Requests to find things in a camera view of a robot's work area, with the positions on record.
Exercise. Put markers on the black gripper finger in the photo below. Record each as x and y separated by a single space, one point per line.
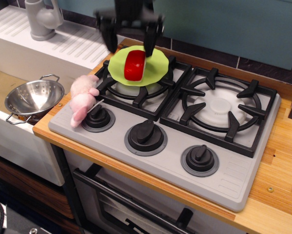
110 36
151 35

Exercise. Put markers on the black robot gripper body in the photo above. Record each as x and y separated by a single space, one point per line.
129 15

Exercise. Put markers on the red toy sushi piece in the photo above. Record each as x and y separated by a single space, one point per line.
135 65

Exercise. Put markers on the green plastic plate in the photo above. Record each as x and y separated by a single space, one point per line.
156 67

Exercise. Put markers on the grey toy faucet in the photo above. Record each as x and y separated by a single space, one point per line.
43 21

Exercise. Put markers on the left black burner grate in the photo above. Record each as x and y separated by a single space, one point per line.
147 101

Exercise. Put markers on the black burner grate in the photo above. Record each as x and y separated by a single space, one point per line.
147 101
225 111

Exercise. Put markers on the pink plush toy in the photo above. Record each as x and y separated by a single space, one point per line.
83 97

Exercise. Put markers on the left black stove knob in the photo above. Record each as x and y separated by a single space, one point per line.
99 120

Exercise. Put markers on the black stove knob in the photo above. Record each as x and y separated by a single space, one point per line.
145 139
200 161
99 120

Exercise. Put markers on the white toy sink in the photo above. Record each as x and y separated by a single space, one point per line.
73 51

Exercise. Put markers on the middle black stove knob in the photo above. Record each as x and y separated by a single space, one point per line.
145 139

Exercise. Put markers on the grey toy stove top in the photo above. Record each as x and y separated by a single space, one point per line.
229 186

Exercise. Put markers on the steel colander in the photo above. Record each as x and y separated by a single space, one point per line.
30 102

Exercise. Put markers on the right black burner grate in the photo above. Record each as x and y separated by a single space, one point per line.
225 111

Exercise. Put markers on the teal box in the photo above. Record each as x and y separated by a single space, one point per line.
260 30

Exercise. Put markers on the right black stove knob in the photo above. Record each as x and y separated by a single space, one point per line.
200 161

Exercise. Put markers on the toy oven door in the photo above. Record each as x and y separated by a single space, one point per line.
117 219

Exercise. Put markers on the black oven door handle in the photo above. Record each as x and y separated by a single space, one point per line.
179 227

